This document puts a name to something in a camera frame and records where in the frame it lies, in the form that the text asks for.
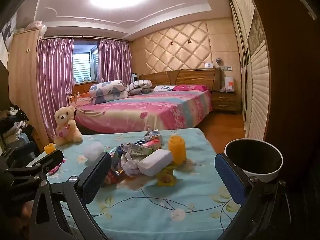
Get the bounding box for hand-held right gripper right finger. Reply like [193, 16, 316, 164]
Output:
[214, 152, 288, 240]

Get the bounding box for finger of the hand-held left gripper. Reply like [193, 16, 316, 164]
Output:
[5, 150, 64, 180]

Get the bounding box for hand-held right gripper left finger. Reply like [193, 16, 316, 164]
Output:
[30, 152, 112, 240]

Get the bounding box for white trash bin black liner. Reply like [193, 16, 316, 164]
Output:
[224, 138, 284, 183]

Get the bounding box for white red milk carton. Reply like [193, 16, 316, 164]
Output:
[126, 142, 148, 154]

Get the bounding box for orange plastic bottle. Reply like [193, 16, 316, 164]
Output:
[168, 135, 187, 164]

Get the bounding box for white foam block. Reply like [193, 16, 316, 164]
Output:
[137, 149, 173, 177]

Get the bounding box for yellow snack packet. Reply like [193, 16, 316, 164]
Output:
[156, 164, 178, 187]

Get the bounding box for white blue wrapper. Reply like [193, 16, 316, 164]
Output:
[144, 129, 163, 145]

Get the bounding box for red snack packet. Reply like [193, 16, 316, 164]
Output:
[104, 169, 124, 188]

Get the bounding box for translucent white plastic cup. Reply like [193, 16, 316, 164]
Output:
[84, 141, 104, 166]

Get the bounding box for cream teddy bear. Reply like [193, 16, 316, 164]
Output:
[54, 105, 83, 146]

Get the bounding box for white plastic bag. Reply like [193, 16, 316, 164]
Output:
[120, 152, 140, 176]

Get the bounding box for pile of clothes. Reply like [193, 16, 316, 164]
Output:
[0, 107, 33, 143]

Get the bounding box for light blue floral cloth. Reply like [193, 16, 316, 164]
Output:
[30, 128, 242, 240]

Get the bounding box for pink red packet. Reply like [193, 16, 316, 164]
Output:
[142, 140, 163, 148]

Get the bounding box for wooden nightstand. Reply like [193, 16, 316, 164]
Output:
[211, 91, 242, 113]

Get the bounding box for wooden window desk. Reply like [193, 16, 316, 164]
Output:
[72, 81, 99, 95]

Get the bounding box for pink satin curtain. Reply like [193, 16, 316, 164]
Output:
[97, 39, 132, 87]
[37, 38, 75, 140]

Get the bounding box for light wooden wardrobe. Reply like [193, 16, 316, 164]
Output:
[7, 29, 49, 143]

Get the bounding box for bed with pink floral sheet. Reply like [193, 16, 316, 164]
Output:
[75, 89, 213, 134]

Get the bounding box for folded quilt blue hearts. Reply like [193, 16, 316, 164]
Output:
[89, 79, 128, 105]

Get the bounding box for white box orange label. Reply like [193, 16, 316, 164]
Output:
[224, 76, 235, 92]

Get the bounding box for pink pillow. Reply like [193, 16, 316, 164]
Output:
[172, 84, 210, 92]

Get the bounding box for cream louvred wardrobe door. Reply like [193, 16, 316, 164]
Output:
[224, 0, 272, 143]

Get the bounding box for window with blinds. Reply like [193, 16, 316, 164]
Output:
[72, 41, 99, 84]

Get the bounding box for folded grey white quilt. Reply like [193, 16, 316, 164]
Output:
[126, 79, 153, 96]

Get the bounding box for wooden headboard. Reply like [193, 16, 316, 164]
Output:
[139, 68, 221, 92]

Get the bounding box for white pillow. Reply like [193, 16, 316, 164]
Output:
[153, 85, 177, 92]

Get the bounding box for white bundle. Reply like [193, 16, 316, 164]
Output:
[25, 20, 48, 37]

